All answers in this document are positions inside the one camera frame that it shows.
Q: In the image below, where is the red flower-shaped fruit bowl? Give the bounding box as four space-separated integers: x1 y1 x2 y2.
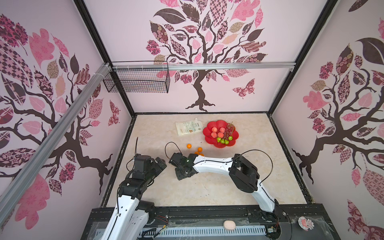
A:
203 120 240 149

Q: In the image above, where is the aluminium rail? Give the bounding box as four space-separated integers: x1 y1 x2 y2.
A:
112 62 296 71
1 63 111 224

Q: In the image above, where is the aluminium rail back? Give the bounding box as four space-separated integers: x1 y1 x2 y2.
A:
112 62 296 71

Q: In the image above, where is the aluminium rail left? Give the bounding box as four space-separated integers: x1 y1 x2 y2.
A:
1 63 111 224

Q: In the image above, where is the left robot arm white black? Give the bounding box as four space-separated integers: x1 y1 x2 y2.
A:
101 154 167 240

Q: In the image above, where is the black wire basket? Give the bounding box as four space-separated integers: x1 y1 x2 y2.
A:
103 60 171 94

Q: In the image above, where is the white slotted cable duct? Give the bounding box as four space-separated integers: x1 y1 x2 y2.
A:
143 226 267 240

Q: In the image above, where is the pink round sticker toy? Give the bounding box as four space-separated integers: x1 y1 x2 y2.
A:
298 217 315 231

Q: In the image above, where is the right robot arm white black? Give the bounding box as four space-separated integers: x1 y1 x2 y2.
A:
166 152 287 221

